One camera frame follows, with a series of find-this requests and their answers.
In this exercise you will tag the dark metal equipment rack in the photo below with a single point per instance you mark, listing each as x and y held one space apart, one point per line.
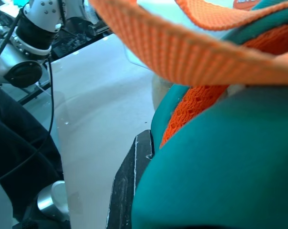
75 38

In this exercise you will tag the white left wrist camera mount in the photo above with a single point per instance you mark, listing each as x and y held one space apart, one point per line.
42 14

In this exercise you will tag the black and silver robot body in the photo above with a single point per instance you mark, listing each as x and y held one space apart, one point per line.
17 148

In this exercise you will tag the orange and teal backpack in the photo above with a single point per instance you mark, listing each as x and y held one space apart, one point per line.
218 155

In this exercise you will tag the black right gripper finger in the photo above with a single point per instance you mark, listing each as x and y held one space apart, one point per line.
125 186

